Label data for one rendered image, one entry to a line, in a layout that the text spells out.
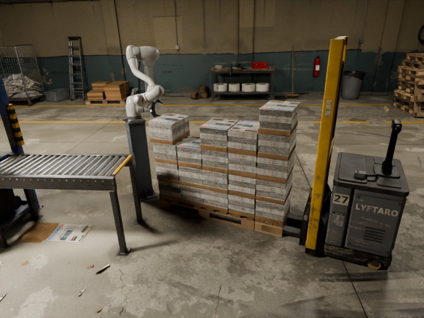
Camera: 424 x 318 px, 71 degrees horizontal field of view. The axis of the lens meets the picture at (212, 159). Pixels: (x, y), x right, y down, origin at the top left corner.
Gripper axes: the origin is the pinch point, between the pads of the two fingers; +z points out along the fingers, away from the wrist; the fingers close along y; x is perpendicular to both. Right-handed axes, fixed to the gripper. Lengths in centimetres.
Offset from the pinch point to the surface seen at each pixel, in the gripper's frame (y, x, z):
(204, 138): 23, 52, 8
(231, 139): 21, 80, 7
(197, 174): 60, 43, 25
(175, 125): 13.8, 15.2, 10.9
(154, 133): 24.8, -6.6, 8.0
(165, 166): 58, 3, 25
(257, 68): -247, -71, 550
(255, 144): 23, 103, 8
